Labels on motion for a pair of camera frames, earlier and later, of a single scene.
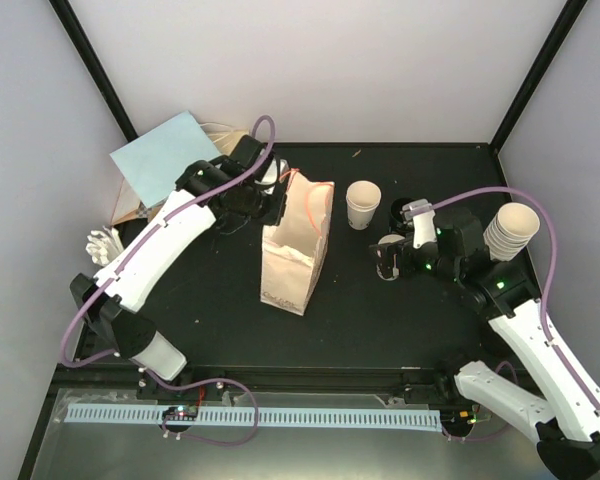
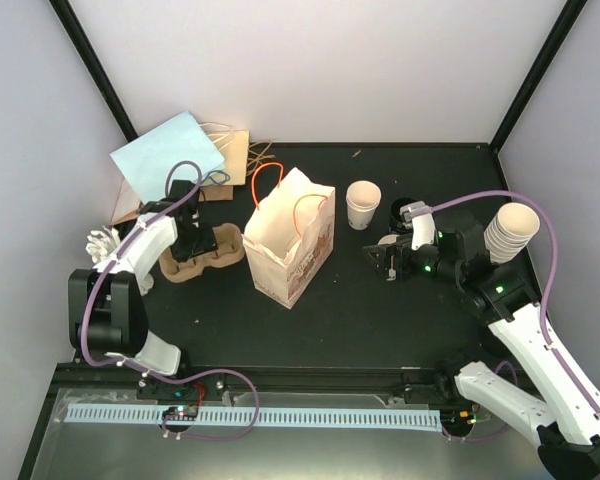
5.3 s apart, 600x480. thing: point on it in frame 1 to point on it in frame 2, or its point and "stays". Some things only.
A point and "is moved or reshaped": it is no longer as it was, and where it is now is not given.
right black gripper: [407, 267] stays
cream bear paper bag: [293, 250] is moved or reshaped
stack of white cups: [510, 230] stays
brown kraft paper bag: [128, 206] stays
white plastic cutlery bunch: [103, 246] stays
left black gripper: [273, 216] to [184, 255]
